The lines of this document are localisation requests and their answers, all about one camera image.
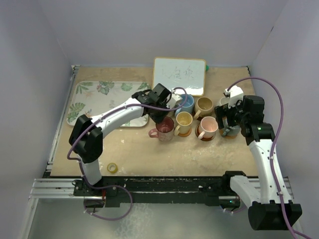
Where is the white mug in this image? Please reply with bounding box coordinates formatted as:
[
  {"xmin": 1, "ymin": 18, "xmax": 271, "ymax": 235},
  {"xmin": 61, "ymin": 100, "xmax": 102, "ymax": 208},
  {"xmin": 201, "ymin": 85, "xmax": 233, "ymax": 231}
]
[{"xmin": 217, "ymin": 97, "xmax": 229, "ymax": 106}]

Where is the red floral mug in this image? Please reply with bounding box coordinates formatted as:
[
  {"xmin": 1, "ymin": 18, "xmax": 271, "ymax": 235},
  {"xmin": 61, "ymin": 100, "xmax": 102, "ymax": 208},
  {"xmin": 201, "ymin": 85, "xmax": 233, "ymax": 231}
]
[{"xmin": 149, "ymin": 117, "xmax": 174, "ymax": 142}]

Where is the grey stoneware cup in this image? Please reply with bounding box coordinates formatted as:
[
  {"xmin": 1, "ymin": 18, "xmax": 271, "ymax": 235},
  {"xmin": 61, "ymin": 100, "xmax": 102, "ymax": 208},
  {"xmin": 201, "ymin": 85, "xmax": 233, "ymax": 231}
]
[{"xmin": 221, "ymin": 125, "xmax": 241, "ymax": 138}]

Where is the tan stoneware mug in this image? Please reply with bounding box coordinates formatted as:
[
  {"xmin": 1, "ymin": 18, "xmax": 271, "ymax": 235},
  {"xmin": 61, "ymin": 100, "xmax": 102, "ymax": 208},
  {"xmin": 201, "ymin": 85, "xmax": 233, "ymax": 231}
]
[{"xmin": 193, "ymin": 97, "xmax": 214, "ymax": 120}]

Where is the pink mug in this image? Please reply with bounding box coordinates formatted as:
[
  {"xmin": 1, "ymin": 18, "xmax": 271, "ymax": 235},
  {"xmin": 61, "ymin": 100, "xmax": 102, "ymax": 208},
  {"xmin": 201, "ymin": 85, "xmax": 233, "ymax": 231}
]
[{"xmin": 199, "ymin": 117, "xmax": 218, "ymax": 138}]

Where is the pale yellow mug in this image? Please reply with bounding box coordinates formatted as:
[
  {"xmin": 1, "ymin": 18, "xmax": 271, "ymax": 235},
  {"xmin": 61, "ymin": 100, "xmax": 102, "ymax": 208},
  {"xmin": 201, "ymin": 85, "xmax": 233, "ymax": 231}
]
[{"xmin": 174, "ymin": 112, "xmax": 193, "ymax": 135}]

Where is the ringed brown wood coaster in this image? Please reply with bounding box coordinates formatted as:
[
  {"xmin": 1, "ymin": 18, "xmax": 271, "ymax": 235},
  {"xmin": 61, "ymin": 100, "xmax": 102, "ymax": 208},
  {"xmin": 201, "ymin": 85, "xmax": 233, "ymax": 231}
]
[{"xmin": 195, "ymin": 125, "xmax": 216, "ymax": 141}]

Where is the light blue mug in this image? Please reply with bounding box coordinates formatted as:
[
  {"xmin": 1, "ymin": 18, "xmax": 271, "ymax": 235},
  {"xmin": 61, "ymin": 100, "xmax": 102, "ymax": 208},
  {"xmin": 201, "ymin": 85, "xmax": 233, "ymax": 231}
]
[{"xmin": 174, "ymin": 94, "xmax": 194, "ymax": 117}]

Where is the floral serving tray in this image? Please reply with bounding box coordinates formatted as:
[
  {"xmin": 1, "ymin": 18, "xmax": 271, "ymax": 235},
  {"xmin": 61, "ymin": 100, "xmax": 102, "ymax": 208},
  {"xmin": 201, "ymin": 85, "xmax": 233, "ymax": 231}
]
[{"xmin": 66, "ymin": 81, "xmax": 150, "ymax": 126}]

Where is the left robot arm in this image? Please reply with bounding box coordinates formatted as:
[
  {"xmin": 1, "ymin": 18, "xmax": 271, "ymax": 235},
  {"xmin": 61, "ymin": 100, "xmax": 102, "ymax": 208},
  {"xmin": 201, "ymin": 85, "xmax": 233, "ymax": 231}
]
[{"xmin": 69, "ymin": 84, "xmax": 172, "ymax": 195}]

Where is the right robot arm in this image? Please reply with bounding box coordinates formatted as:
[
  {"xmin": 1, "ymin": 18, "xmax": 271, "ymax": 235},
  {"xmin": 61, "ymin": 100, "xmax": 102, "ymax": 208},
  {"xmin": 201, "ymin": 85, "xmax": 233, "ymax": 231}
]
[{"xmin": 214, "ymin": 95, "xmax": 302, "ymax": 231}]

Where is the yellow-framed whiteboard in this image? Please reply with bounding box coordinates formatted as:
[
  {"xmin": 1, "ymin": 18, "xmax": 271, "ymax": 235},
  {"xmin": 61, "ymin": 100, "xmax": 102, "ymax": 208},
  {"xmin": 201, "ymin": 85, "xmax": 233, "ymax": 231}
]
[{"xmin": 153, "ymin": 57, "xmax": 206, "ymax": 97}]

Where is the yellow tape roll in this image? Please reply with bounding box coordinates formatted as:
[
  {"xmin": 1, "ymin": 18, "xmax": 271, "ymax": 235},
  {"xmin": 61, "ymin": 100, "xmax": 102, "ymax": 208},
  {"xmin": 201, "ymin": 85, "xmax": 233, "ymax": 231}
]
[{"xmin": 107, "ymin": 163, "xmax": 118, "ymax": 174}]

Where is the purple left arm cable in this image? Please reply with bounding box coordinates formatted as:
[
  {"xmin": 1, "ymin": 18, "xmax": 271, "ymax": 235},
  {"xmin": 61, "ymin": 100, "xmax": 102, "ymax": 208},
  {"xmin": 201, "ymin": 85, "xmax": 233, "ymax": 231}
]
[{"xmin": 67, "ymin": 87, "xmax": 189, "ymax": 221}]

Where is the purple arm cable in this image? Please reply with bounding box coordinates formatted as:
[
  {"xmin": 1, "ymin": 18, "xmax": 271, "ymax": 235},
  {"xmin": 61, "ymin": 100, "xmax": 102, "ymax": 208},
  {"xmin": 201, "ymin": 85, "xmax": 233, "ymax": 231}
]
[
  {"xmin": 67, "ymin": 87, "xmax": 189, "ymax": 221},
  {"xmin": 223, "ymin": 76, "xmax": 312, "ymax": 239}
]

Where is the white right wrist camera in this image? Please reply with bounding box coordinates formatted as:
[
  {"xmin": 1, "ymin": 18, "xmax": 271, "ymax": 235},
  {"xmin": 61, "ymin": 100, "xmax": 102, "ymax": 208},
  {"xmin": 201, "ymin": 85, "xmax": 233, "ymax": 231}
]
[{"xmin": 223, "ymin": 85, "xmax": 244, "ymax": 109}]

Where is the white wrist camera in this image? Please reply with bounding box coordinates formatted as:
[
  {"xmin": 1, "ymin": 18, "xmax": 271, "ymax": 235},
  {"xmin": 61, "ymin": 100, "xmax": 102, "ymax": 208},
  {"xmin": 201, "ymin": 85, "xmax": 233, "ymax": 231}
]
[
  {"xmin": 167, "ymin": 90, "xmax": 182, "ymax": 109},
  {"xmin": 223, "ymin": 85, "xmax": 244, "ymax": 109}
]

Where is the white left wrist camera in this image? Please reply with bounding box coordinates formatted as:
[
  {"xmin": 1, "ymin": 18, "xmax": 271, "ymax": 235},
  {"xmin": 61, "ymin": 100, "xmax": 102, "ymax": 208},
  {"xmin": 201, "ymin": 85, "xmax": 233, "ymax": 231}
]
[{"xmin": 167, "ymin": 90, "xmax": 182, "ymax": 109}]

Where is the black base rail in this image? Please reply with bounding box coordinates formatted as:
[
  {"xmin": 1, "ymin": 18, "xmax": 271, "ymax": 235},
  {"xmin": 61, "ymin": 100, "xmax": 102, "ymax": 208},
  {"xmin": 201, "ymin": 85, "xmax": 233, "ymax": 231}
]
[{"xmin": 72, "ymin": 176, "xmax": 242, "ymax": 209}]

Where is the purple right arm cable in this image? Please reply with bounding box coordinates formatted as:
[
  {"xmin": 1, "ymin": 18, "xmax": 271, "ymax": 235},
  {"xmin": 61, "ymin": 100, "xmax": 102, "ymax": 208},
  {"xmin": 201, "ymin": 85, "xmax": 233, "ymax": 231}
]
[{"xmin": 223, "ymin": 76, "xmax": 312, "ymax": 239}]

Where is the aluminium frame rail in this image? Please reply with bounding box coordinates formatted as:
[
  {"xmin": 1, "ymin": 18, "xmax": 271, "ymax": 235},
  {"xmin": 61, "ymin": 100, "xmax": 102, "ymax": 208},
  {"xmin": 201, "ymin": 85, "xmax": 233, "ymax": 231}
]
[{"xmin": 30, "ymin": 178, "xmax": 294, "ymax": 200}]

